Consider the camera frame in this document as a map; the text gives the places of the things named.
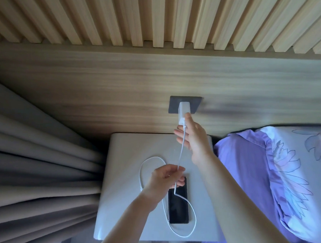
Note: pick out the person's right forearm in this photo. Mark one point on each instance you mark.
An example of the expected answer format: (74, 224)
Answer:
(239, 207)

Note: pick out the wooden slat panel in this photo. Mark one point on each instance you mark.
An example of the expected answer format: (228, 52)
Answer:
(166, 15)

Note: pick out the person's left hand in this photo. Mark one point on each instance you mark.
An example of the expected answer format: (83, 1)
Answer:
(158, 183)

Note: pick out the grey wall socket plate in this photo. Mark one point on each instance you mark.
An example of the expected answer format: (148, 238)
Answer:
(196, 104)

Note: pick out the white bedside table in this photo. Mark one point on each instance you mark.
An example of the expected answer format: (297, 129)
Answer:
(126, 163)

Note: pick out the person's left forearm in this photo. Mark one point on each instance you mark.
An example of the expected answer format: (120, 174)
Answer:
(129, 225)

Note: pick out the white floral pillow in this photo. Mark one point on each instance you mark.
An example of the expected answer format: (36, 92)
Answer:
(302, 181)

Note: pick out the wooden headboard panel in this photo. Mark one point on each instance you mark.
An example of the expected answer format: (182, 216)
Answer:
(97, 90)

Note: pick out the black smartphone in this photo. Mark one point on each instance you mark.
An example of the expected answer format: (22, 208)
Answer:
(178, 209)

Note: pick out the grey curtain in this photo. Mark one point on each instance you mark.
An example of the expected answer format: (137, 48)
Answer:
(34, 167)

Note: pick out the person's left thumb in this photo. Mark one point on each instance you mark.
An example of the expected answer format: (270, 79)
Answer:
(174, 168)

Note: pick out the purple bed sheet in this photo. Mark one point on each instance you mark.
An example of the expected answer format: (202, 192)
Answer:
(244, 167)

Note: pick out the white charger adapter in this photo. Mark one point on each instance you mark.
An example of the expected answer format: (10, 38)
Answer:
(183, 110)

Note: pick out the person's right hand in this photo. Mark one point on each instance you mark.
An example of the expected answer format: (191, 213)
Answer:
(198, 139)

